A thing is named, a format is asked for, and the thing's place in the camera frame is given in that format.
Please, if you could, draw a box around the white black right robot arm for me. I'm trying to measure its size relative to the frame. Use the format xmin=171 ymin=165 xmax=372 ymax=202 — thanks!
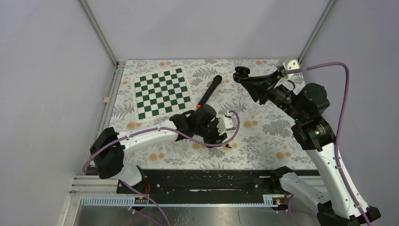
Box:
xmin=233 ymin=66 xmax=381 ymax=226

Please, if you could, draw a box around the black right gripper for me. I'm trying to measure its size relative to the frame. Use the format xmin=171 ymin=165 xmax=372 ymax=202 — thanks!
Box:
xmin=241 ymin=69 xmax=306 ymax=122

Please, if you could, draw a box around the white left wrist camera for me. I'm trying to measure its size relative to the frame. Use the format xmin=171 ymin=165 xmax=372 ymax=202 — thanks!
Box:
xmin=217 ymin=113 xmax=237 ymax=133

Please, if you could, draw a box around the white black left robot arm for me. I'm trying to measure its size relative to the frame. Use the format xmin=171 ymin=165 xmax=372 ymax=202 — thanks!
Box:
xmin=90 ymin=104 xmax=237 ymax=194

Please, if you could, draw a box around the black marker orange cap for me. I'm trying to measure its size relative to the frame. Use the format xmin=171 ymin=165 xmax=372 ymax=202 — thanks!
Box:
xmin=196 ymin=75 xmax=222 ymax=109

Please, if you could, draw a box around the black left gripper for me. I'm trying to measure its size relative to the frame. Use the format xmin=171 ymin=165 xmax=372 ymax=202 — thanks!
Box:
xmin=196 ymin=119 xmax=228 ymax=148

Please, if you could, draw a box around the floral patterned table mat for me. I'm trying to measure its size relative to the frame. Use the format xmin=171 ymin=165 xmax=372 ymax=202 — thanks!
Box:
xmin=107 ymin=59 xmax=315 ymax=170

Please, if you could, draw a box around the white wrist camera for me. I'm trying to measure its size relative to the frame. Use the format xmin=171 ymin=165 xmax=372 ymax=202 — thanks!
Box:
xmin=217 ymin=113 xmax=237 ymax=133
xmin=275 ymin=56 xmax=300 ymax=88

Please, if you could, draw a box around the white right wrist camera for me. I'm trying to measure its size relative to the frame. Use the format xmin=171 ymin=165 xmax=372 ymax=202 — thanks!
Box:
xmin=275 ymin=56 xmax=300 ymax=88

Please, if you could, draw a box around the green white checkered board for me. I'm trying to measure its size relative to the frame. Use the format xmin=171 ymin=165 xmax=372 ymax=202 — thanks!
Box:
xmin=131 ymin=66 xmax=195 ymax=122

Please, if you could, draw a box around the white slotted cable duct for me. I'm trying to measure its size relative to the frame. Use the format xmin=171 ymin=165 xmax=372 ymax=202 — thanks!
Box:
xmin=80 ymin=195 xmax=282 ymax=208

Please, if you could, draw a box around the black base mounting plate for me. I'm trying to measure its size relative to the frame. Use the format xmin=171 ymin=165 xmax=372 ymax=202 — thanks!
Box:
xmin=133 ymin=169 xmax=286 ymax=203

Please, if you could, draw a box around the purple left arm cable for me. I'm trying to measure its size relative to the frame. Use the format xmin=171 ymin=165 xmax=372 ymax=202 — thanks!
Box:
xmin=82 ymin=110 xmax=240 ymax=226

